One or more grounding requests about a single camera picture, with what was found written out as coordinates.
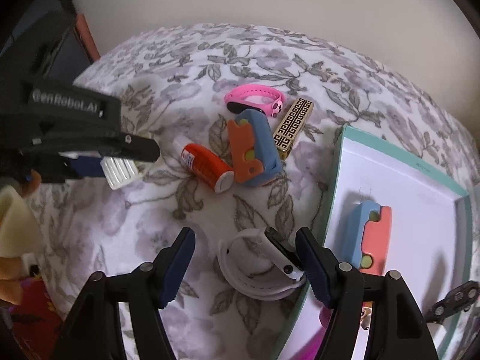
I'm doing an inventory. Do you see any gold patterned metal case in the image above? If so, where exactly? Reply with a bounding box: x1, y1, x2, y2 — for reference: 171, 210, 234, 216
272, 98, 315, 161

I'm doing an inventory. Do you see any grey floral blanket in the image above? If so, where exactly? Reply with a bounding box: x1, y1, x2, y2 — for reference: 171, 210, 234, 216
35, 22, 477, 360

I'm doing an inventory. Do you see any white smartwatch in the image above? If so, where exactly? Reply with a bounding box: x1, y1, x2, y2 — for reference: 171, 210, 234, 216
218, 227, 306, 301

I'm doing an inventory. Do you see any small blue and coral toy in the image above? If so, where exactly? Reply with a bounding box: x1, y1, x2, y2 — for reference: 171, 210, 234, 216
343, 200, 393, 274

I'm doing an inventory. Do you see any black riveted metal tool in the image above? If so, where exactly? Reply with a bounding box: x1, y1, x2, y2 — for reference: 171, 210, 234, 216
424, 280, 480, 325

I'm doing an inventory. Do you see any red-brown board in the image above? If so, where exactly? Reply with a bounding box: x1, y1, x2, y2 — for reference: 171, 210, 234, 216
73, 13, 102, 62

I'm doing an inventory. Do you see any large blue and orange toy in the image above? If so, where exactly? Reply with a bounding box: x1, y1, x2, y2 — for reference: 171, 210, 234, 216
227, 109, 283, 188

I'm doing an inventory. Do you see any white box with teal rim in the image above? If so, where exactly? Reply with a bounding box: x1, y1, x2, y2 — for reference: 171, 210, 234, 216
274, 125, 473, 360

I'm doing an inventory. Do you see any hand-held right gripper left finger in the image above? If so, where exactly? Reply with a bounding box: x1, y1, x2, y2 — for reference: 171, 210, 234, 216
54, 227, 196, 360

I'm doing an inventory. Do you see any dark furniture panel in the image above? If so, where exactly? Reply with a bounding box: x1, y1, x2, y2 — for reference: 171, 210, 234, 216
52, 0, 94, 81

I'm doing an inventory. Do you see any cream cone-shaped object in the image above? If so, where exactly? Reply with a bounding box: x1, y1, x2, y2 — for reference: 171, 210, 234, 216
0, 189, 44, 259

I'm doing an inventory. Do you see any white ribbed plastic piece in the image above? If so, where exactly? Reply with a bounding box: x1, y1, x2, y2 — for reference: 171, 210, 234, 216
100, 157, 139, 191

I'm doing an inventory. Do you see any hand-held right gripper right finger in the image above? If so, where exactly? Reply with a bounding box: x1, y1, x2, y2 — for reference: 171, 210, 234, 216
295, 227, 439, 360

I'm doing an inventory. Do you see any orange soft object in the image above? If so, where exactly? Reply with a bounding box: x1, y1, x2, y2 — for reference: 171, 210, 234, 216
0, 257, 25, 304

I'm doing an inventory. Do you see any red cloth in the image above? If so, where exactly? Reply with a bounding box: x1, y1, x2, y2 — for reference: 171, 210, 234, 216
7, 277, 64, 360

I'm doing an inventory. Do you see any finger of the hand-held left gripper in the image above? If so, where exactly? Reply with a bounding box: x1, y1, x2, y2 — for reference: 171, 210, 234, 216
75, 133, 161, 163
37, 157, 109, 185

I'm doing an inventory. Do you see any pink wristband with black watch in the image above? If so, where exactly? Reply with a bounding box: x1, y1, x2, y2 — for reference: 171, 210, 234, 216
224, 84, 289, 120

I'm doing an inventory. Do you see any cartoon figure toy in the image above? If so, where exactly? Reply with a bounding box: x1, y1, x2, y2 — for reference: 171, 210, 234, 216
358, 300, 376, 332

